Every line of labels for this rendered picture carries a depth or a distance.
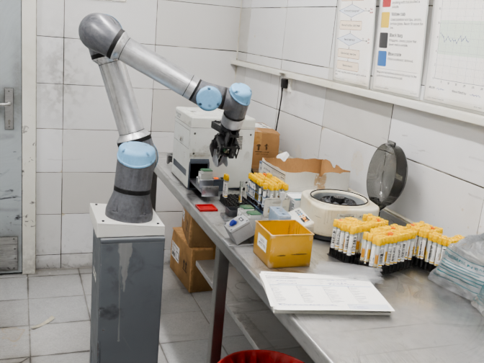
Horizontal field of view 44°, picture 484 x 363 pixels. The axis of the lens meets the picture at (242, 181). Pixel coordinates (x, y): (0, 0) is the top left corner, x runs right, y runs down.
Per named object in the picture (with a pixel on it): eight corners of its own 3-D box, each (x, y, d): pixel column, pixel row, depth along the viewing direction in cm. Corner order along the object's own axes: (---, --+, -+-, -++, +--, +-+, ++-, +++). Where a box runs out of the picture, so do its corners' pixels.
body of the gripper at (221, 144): (216, 160, 208) (224, 133, 200) (210, 143, 213) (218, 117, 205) (236, 160, 210) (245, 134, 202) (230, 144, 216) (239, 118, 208)
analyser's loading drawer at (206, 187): (187, 182, 245) (188, 170, 244) (203, 182, 247) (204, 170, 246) (202, 196, 227) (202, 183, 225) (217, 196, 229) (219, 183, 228)
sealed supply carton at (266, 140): (218, 153, 317) (221, 119, 312) (260, 155, 322) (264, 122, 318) (231, 167, 288) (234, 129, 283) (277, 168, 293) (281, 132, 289)
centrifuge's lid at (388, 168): (374, 134, 213) (395, 138, 214) (356, 200, 218) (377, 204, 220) (401, 146, 192) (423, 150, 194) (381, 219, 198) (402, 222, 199)
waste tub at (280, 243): (251, 251, 180) (254, 220, 178) (292, 250, 185) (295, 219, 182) (268, 269, 168) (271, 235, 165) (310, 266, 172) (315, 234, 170)
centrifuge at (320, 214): (280, 218, 215) (284, 185, 212) (356, 220, 221) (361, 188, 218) (299, 241, 193) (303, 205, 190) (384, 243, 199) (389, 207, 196)
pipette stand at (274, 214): (262, 235, 195) (265, 206, 193) (282, 235, 197) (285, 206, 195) (271, 246, 186) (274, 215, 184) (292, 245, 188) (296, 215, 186)
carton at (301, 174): (257, 191, 248) (261, 156, 244) (318, 191, 258) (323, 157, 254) (281, 209, 226) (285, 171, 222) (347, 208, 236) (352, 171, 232)
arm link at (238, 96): (229, 78, 197) (254, 84, 198) (222, 104, 204) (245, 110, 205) (227, 91, 191) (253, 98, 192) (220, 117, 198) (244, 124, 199)
